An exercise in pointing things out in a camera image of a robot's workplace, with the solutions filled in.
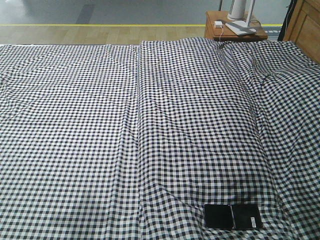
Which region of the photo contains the black white checkered bedsheet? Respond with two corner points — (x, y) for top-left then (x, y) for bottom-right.
(0, 38), (320, 240)

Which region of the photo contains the white charger adapter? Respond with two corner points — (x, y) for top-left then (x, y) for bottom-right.
(214, 20), (223, 29)

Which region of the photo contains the black foldable phone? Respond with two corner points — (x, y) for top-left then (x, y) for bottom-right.
(204, 204), (263, 230)

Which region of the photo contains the wooden headboard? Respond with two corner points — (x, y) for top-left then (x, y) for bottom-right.
(283, 0), (320, 63)

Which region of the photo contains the white lamp base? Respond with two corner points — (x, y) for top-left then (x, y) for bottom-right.
(225, 0), (256, 36)

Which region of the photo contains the white cylindrical speaker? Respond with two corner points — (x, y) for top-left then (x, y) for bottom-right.
(227, 0), (247, 21)

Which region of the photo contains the wooden nightstand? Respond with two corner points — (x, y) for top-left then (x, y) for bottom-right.
(204, 10), (268, 42)

